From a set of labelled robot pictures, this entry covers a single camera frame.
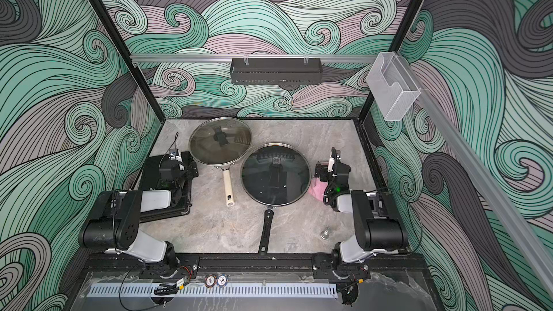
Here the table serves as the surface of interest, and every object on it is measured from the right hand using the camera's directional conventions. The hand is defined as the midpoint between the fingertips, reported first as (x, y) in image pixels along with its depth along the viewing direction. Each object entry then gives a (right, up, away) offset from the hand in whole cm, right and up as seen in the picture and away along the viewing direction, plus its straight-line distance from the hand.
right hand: (328, 162), depth 94 cm
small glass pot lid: (-47, +9, -4) cm, 48 cm away
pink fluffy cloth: (-6, -10, -6) cm, 13 cm away
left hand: (-65, 0, 0) cm, 65 cm away
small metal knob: (-5, -25, -16) cm, 30 cm away
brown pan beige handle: (-42, -8, -12) cm, 44 cm away
